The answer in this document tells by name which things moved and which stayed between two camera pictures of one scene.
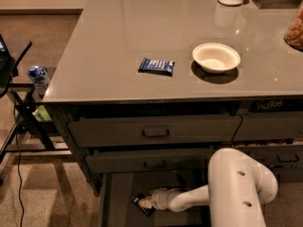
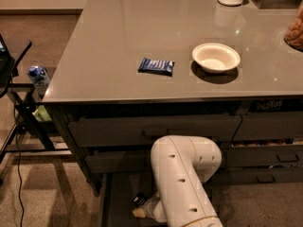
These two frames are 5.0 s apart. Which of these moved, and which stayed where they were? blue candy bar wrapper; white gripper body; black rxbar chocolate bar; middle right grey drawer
Moved: white gripper body
Stayed: blue candy bar wrapper; middle right grey drawer; black rxbar chocolate bar
